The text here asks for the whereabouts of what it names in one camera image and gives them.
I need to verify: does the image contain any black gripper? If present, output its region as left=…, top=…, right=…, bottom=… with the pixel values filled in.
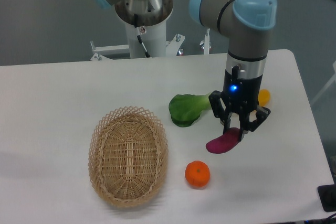
left=208, top=66, right=271, bottom=141

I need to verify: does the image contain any purple sweet potato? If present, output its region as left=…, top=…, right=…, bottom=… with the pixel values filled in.
left=206, top=127, right=240, bottom=154

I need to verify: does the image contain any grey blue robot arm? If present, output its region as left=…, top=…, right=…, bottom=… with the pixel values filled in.
left=96, top=0, right=277, bottom=141

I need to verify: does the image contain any oval wicker basket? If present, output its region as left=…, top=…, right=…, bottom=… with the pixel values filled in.
left=88, top=106, right=169, bottom=208

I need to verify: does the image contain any yellow orange fruit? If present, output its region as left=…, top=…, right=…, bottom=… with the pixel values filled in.
left=258, top=89, right=271, bottom=106

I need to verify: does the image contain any green bok choy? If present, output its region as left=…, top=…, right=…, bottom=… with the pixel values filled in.
left=169, top=93, right=211, bottom=127

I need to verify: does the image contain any orange tangerine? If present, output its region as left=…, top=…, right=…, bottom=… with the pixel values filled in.
left=185, top=161, right=211, bottom=188

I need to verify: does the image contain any black device at table edge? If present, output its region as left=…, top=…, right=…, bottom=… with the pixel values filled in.
left=317, top=184, right=335, bottom=212

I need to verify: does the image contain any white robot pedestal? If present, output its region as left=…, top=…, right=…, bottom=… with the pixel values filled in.
left=90, top=0, right=212, bottom=61

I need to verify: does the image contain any black cable on pedestal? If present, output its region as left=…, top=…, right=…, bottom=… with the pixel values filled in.
left=133, top=13, right=151, bottom=58

